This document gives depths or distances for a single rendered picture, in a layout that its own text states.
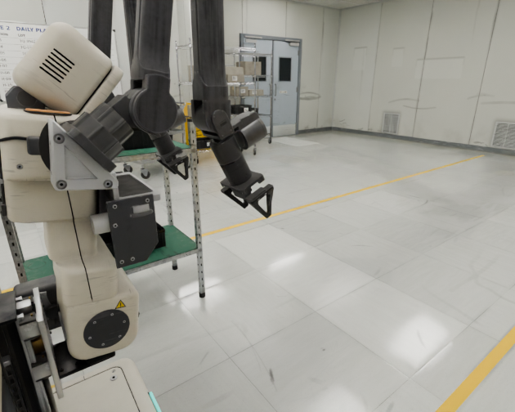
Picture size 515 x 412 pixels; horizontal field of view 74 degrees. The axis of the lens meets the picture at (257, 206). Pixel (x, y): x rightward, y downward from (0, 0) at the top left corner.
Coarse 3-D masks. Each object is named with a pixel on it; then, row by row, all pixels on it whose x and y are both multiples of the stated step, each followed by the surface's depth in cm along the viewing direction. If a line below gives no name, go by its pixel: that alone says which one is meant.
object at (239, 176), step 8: (240, 160) 74; (224, 168) 75; (232, 168) 74; (240, 168) 74; (248, 168) 76; (232, 176) 75; (240, 176) 75; (248, 176) 76; (256, 176) 76; (224, 184) 79; (232, 184) 76; (240, 184) 76; (248, 184) 74; (248, 192) 74
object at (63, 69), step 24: (48, 48) 61; (72, 48) 62; (96, 48) 66; (24, 72) 60; (48, 72) 62; (72, 72) 64; (96, 72) 66; (120, 72) 69; (48, 96) 63; (72, 96) 65; (96, 96) 67
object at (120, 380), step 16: (112, 368) 126; (128, 368) 127; (64, 384) 120; (80, 384) 120; (96, 384) 120; (112, 384) 120; (128, 384) 120; (144, 384) 123; (64, 400) 114; (80, 400) 114; (96, 400) 114; (112, 400) 114; (128, 400) 114; (144, 400) 114
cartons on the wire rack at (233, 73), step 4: (188, 68) 544; (192, 68) 531; (228, 68) 559; (232, 68) 563; (236, 68) 567; (240, 68) 571; (188, 72) 547; (228, 72) 561; (232, 72) 565; (236, 72) 569; (240, 72) 573; (228, 76) 560; (232, 76) 564; (236, 76) 570; (240, 76) 576; (228, 80) 562; (232, 80) 567; (236, 80) 572; (240, 80) 578; (188, 108) 554; (188, 112) 557
